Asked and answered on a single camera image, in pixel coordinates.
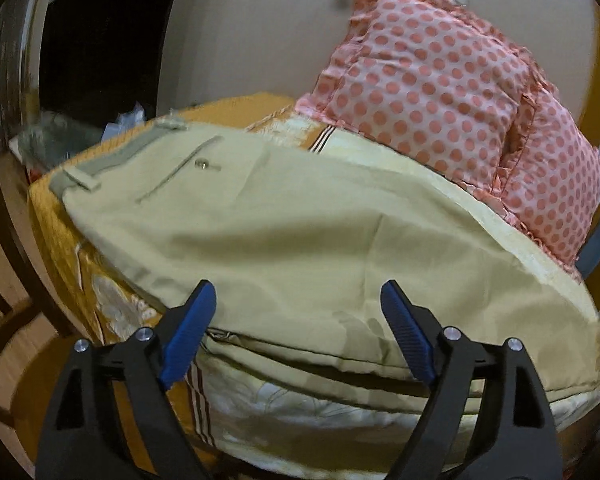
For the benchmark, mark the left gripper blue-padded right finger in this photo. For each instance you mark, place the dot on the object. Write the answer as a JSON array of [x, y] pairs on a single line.
[[515, 435]]

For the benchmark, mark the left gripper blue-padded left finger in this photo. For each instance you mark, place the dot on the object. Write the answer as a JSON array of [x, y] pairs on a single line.
[[82, 435]]

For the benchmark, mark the beige khaki pants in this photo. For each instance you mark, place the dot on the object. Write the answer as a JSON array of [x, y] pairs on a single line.
[[298, 245]]

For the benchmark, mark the orange patterned blanket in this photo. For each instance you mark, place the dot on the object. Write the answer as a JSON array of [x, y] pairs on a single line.
[[90, 279]]

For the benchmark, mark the yellow patterned bed cover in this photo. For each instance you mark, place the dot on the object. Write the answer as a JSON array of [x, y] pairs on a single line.
[[380, 409]]

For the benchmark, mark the pink polka dot pillow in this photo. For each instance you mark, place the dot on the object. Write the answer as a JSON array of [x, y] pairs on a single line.
[[548, 179], [434, 82]]

